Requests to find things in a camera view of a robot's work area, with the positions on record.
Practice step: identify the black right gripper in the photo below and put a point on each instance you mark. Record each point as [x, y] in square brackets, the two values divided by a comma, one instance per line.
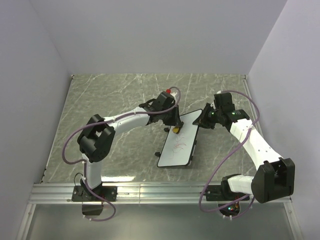
[202, 117]

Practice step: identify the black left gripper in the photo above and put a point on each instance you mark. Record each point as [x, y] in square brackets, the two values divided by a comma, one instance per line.
[177, 120]

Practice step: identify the yellow whiteboard eraser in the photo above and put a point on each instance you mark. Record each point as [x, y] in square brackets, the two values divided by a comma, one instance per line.
[176, 129]

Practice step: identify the black framed whiteboard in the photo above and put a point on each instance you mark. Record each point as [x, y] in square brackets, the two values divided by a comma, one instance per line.
[178, 148]

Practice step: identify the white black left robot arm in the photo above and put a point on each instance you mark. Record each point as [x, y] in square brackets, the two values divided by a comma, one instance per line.
[96, 139]

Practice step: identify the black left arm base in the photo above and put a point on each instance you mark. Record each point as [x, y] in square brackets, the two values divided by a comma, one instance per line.
[93, 193]

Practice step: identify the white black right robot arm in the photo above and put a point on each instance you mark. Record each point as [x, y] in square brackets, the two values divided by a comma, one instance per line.
[275, 175]

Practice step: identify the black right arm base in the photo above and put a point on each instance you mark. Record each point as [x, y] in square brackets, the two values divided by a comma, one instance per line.
[223, 192]

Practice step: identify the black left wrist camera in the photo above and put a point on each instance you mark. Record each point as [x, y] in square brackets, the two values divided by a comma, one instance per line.
[165, 100]

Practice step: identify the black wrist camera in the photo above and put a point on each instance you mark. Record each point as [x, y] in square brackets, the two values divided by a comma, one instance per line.
[223, 101]
[165, 100]

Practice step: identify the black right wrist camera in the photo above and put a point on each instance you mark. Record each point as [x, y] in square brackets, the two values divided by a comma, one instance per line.
[223, 101]

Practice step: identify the aluminium mounting rail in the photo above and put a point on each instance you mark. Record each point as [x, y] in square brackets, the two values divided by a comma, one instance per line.
[122, 193]

